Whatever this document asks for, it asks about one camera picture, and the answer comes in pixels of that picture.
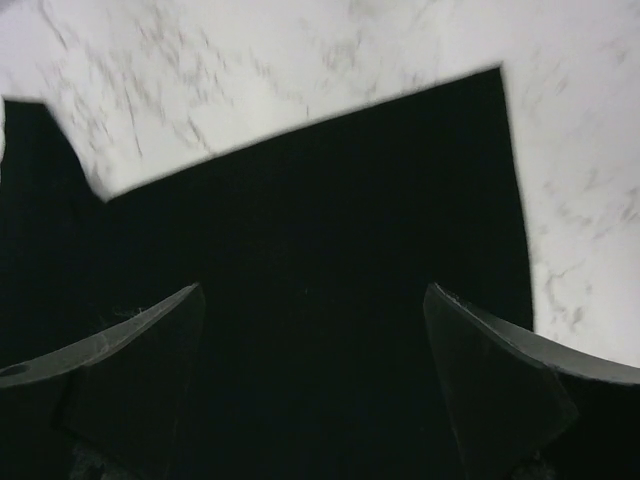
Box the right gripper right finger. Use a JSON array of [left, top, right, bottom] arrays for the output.
[[423, 284, 639, 479]]

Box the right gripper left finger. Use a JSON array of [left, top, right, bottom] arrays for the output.
[[1, 284, 206, 479]]

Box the black t shirt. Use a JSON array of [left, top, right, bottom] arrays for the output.
[[1, 68, 533, 479]]

